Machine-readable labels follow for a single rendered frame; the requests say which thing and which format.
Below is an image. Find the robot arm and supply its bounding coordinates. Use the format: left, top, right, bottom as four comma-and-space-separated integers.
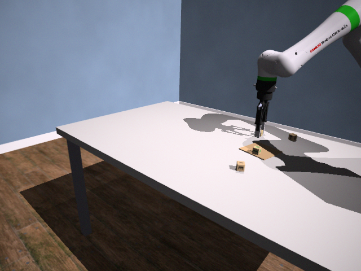
253, 0, 361, 93

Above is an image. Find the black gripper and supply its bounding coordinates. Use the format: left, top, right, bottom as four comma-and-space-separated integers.
254, 91, 273, 137

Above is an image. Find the tan flat mat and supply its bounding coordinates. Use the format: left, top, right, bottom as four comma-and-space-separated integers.
239, 142, 282, 160

